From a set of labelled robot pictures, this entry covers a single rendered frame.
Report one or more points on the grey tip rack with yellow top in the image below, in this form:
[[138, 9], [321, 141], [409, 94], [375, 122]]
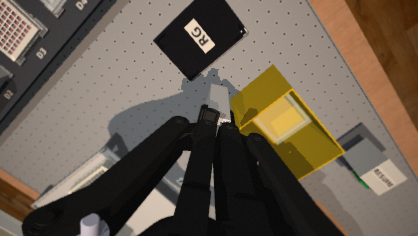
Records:
[[3, 76]]

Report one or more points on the yellow waste bin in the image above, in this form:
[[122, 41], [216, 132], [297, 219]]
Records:
[[306, 150]]

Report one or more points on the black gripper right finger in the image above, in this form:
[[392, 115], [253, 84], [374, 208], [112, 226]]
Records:
[[242, 188]]

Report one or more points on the grey tip rack base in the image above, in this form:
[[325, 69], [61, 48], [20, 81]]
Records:
[[125, 231]]

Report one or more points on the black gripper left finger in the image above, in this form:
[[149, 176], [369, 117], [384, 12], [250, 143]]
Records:
[[103, 207]]

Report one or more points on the black flat pad with rg label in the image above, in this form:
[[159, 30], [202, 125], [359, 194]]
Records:
[[199, 35]]

